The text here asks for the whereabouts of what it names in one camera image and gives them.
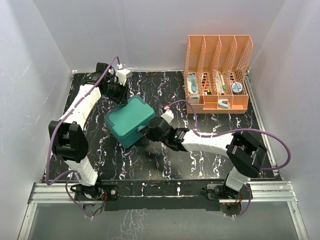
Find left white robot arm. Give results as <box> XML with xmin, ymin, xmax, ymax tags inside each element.
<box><xmin>48</xmin><ymin>62</ymin><xmax>132</xmax><ymax>200</ymax></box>

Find teal white small box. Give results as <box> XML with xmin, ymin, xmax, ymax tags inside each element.
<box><xmin>217</xmin><ymin>99</ymin><xmax>229</xmax><ymax>109</ymax></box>

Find round blue white tin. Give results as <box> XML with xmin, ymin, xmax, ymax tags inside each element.
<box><xmin>231</xmin><ymin>81</ymin><xmax>244</xmax><ymax>95</ymax></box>

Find small white red box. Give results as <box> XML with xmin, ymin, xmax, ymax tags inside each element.
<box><xmin>188</xmin><ymin>93</ymin><xmax>200</xmax><ymax>104</ymax></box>

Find orange file organizer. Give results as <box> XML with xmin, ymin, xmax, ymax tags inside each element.
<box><xmin>183</xmin><ymin>35</ymin><xmax>253</xmax><ymax>114</ymax></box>

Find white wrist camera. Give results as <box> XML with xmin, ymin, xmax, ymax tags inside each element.
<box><xmin>160</xmin><ymin>105</ymin><xmax>174</xmax><ymax>125</ymax></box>
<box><xmin>115</xmin><ymin>63</ymin><xmax>132</xmax><ymax>86</ymax></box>

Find blue brush blister pack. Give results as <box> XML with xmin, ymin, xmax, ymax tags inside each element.
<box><xmin>187</xmin><ymin>72</ymin><xmax>199</xmax><ymax>94</ymax></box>

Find green medicine kit box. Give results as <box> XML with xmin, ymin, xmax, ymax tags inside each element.
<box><xmin>104</xmin><ymin>95</ymin><xmax>155</xmax><ymax>148</ymax></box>

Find white tube in organizer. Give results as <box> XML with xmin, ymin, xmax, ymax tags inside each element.
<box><xmin>215</xmin><ymin>71</ymin><xmax>226</xmax><ymax>95</ymax></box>

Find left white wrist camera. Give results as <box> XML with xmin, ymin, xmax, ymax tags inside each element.
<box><xmin>115</xmin><ymin>63</ymin><xmax>132</xmax><ymax>86</ymax></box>

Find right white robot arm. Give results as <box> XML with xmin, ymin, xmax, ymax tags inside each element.
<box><xmin>141</xmin><ymin>117</ymin><xmax>268</xmax><ymax>199</ymax></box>

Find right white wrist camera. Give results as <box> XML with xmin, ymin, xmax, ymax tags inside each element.
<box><xmin>160</xmin><ymin>105</ymin><xmax>174</xmax><ymax>125</ymax></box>

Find red pencil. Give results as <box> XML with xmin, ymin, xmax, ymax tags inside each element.
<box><xmin>202</xmin><ymin>75</ymin><xmax>209</xmax><ymax>92</ymax></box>

